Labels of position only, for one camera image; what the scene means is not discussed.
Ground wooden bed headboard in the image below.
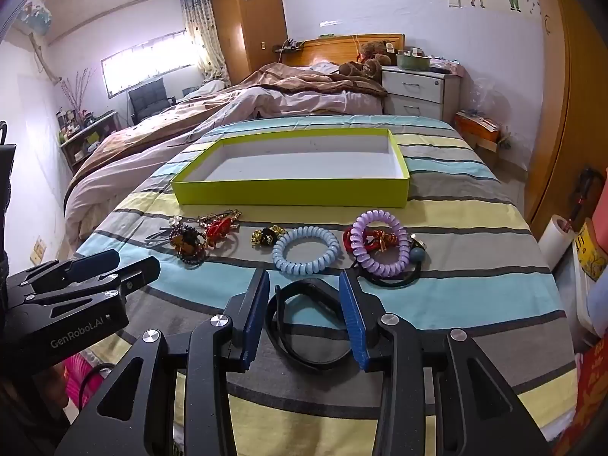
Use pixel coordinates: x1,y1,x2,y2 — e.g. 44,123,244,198
275,34,406,65

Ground gold bead bracelet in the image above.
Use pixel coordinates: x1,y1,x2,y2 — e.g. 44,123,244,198
197,208,242,223

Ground black wristband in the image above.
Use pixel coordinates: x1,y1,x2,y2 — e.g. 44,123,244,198
266,278,362,374

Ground white nightstand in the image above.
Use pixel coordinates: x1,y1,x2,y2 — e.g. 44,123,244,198
382,66,462,122

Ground light blue spiral hair tie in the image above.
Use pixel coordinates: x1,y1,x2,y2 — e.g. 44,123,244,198
272,226,341,277

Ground brown teddy bear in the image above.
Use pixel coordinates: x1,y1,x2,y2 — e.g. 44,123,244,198
338,40,393,81

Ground dried branches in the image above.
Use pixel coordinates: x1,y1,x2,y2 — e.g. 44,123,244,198
61,68,94,116

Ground green basin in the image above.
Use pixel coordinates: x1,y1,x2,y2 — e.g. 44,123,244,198
396,52,431,70

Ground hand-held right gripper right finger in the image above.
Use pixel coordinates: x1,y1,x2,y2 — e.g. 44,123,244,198
338,270,554,456

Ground red and black tool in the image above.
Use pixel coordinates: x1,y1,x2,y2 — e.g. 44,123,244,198
569,168,600,222

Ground orange box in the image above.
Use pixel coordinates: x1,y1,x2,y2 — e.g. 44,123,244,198
455,111,502,154

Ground red beaded hair ornament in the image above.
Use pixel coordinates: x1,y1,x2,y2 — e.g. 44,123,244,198
205,216,241,249

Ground black office chair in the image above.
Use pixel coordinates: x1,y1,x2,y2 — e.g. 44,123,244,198
128,78,177,127

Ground red knot tassel ornament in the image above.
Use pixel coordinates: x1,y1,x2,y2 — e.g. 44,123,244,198
343,227,404,255

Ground brown blanket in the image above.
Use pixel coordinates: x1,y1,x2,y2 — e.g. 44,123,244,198
71,62,388,186

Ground grey hair tie with flower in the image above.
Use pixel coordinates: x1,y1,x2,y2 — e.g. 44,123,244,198
144,216,185,248

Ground striped cloth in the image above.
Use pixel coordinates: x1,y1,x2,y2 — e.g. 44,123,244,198
71,116,578,456

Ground patterned curtain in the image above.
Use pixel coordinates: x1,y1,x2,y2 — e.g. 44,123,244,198
179,0,230,81

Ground gold and black ornament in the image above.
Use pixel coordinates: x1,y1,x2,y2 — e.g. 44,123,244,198
251,225,286,248

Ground yellow printed box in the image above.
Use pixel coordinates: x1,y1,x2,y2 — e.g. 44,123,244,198
574,217,608,282

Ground cluttered desk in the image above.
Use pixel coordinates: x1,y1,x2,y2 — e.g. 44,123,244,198
58,110,119,173

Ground purple spiral hair tie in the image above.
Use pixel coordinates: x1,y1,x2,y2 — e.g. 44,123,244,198
353,209,410,277

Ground large wooden wardrobe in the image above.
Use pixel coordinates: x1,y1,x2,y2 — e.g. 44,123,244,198
524,0,608,243

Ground pink cloth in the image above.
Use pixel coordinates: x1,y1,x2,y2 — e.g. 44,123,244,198
63,354,104,410

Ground brown beaded bracelet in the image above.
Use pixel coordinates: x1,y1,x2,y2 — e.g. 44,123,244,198
170,225,210,265

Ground tall wooden wardrobe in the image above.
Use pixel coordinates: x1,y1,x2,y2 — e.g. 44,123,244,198
209,0,288,86

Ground white paper roll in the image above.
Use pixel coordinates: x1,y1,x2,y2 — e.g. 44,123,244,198
538,215,574,272

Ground window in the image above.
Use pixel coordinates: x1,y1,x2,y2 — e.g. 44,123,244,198
101,31,198,98

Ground black hair tie with ball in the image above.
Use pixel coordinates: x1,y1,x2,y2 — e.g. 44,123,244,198
351,234,429,290

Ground yellow-green shallow box tray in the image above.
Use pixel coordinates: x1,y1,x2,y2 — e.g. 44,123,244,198
170,128,410,207

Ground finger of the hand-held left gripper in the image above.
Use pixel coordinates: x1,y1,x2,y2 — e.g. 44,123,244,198
24,255,161,317
8,248,121,291

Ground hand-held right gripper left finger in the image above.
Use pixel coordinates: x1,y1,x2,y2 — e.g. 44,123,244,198
54,268,271,456

